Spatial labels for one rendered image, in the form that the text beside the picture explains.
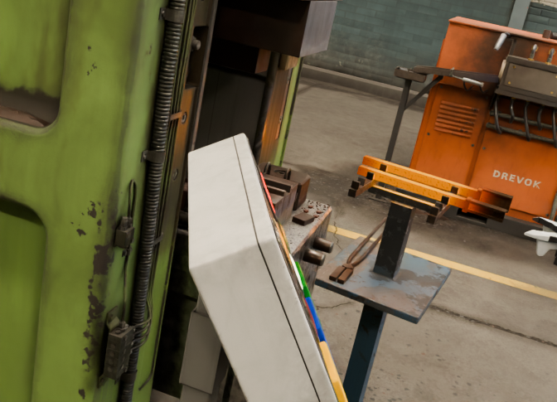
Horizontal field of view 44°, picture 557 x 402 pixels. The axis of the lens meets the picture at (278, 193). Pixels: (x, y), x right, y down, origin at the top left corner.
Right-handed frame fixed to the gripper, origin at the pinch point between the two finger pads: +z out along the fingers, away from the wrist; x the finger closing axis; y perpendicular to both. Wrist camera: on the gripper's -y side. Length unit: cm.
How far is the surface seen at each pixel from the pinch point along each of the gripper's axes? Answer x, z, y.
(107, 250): -104, 49, -6
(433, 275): 9.4, 20.4, 26.4
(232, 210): -122, 21, -27
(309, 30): -67, 40, -40
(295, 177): -45, 46, -6
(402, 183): -1.5, 33.4, 0.0
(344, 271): -12.7, 39.8, 25.2
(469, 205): -0.8, 15.0, 0.4
